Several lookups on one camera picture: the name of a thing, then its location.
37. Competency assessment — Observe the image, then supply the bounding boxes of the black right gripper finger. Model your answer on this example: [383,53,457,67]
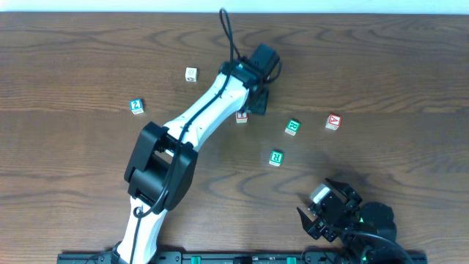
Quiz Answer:
[325,178,352,194]
[297,208,314,230]

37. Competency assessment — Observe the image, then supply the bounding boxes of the red letter I block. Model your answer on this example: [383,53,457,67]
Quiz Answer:
[235,111,248,123]

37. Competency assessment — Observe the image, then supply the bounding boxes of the blue number 2 block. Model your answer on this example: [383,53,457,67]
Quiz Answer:
[129,98,144,114]

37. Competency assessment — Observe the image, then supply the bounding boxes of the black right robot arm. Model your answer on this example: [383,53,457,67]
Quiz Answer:
[297,178,414,263]

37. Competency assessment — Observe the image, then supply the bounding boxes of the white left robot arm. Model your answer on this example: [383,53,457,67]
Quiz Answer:
[111,58,281,263]

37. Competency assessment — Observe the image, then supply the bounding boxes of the green R block far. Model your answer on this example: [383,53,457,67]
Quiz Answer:
[285,119,300,136]

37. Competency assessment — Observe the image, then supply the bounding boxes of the green r block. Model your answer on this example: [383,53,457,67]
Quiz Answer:
[269,150,284,166]
[285,119,300,136]

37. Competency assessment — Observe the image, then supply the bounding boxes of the green R block near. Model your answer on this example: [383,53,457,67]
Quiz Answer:
[269,150,284,166]

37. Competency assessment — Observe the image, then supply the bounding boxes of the red letter A block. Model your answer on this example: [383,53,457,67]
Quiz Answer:
[325,114,341,131]

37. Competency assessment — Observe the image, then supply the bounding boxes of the white plain face block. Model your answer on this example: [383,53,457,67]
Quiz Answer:
[185,67,198,82]

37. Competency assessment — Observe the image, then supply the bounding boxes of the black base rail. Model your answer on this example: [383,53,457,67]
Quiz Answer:
[56,250,429,264]

